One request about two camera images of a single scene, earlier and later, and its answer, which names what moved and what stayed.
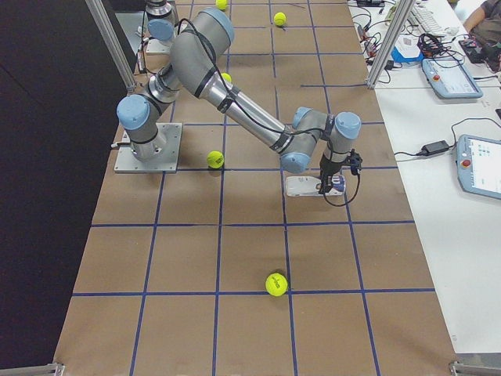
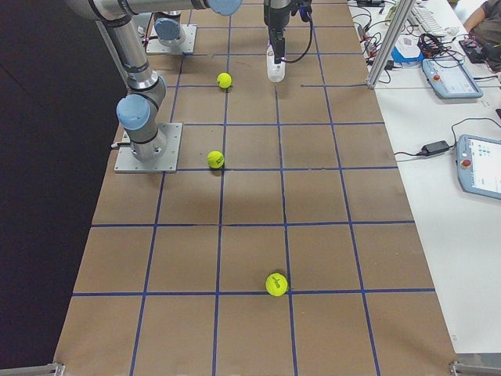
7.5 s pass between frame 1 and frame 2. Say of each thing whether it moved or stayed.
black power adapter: stayed
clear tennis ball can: moved
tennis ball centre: stayed
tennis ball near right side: stayed
